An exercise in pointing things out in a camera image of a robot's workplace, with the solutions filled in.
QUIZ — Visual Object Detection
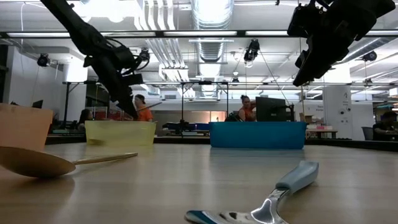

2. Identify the black computer monitor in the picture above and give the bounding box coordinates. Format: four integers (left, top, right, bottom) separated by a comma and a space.
255, 96, 295, 123

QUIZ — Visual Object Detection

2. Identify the black background equipment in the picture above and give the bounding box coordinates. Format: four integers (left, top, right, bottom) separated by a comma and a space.
224, 111, 242, 123

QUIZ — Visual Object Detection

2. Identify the gray office chair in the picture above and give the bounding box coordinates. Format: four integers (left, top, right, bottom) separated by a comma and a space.
361, 126, 374, 141

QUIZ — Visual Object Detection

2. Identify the silver round ceiling duct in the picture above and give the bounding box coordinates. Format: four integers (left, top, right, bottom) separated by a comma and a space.
190, 0, 234, 63

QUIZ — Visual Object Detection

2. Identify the black overhead light bar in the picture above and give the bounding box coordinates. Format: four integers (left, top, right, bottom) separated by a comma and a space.
0, 29, 398, 39

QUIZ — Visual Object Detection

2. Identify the blue-handled silver spoon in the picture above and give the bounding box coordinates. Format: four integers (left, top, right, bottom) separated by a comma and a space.
185, 159, 320, 224

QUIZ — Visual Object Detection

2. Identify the yellow plastic bin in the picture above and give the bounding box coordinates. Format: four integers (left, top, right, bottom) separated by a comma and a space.
85, 120, 157, 146

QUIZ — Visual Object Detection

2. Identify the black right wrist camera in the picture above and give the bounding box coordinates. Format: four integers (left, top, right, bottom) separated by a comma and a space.
287, 3, 313, 37

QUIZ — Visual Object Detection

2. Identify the red bin shelf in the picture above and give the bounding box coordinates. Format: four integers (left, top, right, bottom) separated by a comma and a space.
93, 106, 134, 121

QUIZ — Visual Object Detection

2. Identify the person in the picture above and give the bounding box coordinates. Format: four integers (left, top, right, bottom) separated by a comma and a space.
238, 95, 257, 123
76, 108, 95, 132
133, 94, 154, 123
372, 111, 398, 142

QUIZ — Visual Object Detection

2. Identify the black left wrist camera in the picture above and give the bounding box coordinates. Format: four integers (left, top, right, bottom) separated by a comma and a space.
123, 73, 144, 86

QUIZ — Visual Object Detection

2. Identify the teal plastic bin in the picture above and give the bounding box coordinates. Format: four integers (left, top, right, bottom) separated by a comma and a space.
208, 121, 308, 150

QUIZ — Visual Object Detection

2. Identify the black aluminium table frame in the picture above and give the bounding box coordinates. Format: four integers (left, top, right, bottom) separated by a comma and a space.
45, 133, 398, 149

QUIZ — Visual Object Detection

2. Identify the white ceiling air unit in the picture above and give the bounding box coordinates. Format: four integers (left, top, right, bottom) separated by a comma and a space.
63, 58, 89, 83

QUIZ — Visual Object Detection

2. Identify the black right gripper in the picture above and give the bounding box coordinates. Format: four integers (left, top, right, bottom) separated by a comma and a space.
292, 0, 396, 87

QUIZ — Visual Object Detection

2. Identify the black background rig frame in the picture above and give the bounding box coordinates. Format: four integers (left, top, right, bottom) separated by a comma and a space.
63, 80, 230, 138

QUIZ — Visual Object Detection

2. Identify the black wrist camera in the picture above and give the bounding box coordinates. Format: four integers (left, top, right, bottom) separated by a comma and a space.
123, 73, 144, 86
287, 3, 313, 37

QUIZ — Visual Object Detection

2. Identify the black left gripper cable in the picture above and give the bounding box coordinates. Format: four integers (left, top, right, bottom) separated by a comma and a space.
105, 36, 150, 72

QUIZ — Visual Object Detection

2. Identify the white pillar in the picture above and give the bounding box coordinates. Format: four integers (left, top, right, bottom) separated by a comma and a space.
322, 85, 353, 141

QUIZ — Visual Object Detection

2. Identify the orange plastic bin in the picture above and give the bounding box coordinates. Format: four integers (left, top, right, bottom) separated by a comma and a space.
0, 103, 53, 151

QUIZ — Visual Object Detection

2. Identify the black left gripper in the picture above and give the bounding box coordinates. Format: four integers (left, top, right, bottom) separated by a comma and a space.
83, 45, 139, 121

